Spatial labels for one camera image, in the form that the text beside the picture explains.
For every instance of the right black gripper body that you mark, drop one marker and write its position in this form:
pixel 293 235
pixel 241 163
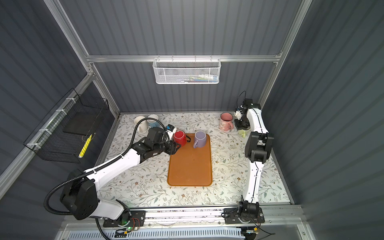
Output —
pixel 242 124

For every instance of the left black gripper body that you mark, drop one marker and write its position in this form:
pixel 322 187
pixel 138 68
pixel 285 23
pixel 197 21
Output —
pixel 168 148

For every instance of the light green mug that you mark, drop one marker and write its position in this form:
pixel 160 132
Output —
pixel 242 133

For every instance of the pink patterned mug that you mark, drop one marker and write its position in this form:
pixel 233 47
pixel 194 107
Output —
pixel 226 122

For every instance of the blue mug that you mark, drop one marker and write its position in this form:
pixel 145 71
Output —
pixel 152 121

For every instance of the white mug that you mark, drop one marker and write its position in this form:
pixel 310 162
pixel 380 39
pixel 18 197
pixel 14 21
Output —
pixel 142 123

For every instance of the red mug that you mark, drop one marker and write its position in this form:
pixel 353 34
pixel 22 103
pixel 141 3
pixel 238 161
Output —
pixel 181 138

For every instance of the purple mug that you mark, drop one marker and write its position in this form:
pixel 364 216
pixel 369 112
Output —
pixel 200 139

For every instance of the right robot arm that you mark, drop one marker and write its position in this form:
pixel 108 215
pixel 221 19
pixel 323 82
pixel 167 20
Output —
pixel 257 151

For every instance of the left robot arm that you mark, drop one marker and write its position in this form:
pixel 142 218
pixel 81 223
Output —
pixel 80 197

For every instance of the orange plastic tray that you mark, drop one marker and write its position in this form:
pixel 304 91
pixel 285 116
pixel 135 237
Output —
pixel 191 167

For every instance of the yellow marker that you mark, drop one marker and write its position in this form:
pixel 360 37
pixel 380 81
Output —
pixel 85 147

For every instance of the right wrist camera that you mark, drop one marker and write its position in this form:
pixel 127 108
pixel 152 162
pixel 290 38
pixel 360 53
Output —
pixel 238 114

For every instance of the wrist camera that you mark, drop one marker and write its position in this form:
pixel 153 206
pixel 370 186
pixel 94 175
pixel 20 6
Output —
pixel 171 130
pixel 238 114

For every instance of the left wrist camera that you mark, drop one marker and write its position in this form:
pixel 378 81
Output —
pixel 171 130

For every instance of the white wire mesh basket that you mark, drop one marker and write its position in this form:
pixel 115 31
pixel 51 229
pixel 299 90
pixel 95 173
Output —
pixel 195 72

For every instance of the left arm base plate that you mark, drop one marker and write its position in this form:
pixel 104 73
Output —
pixel 127 220

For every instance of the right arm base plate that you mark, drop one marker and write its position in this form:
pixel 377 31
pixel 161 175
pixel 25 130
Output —
pixel 232 217

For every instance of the black wire basket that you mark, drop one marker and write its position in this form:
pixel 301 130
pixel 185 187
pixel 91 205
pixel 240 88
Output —
pixel 63 135

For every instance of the aluminium rail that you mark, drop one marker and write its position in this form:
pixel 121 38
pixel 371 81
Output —
pixel 211 215

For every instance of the white slotted cable duct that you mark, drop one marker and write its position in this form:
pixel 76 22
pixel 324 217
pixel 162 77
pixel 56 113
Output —
pixel 177 234

